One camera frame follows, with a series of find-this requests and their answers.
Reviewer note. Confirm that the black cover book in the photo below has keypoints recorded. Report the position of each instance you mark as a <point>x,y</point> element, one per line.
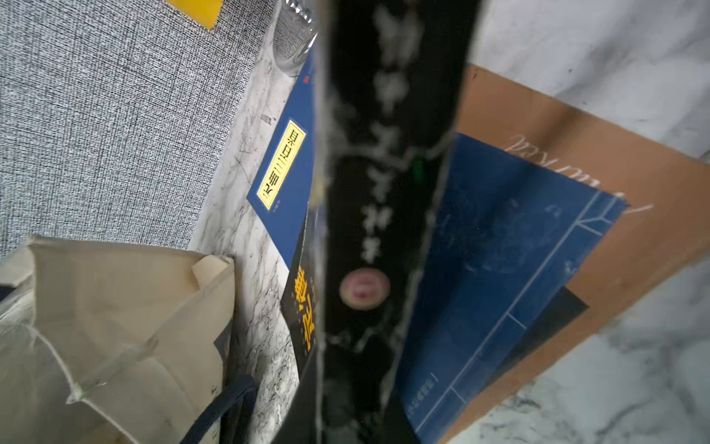
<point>388,76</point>

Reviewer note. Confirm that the yellow wine glass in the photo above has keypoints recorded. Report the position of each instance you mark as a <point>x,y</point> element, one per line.
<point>204,12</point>

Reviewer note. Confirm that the blue book yellow label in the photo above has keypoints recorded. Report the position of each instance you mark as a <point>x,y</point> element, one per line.
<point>509,236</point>

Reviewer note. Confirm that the dark blue book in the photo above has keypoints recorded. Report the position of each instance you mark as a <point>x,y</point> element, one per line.
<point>281,190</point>

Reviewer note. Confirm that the cream canvas tote bag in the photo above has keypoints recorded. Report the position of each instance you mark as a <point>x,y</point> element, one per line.
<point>119,343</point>

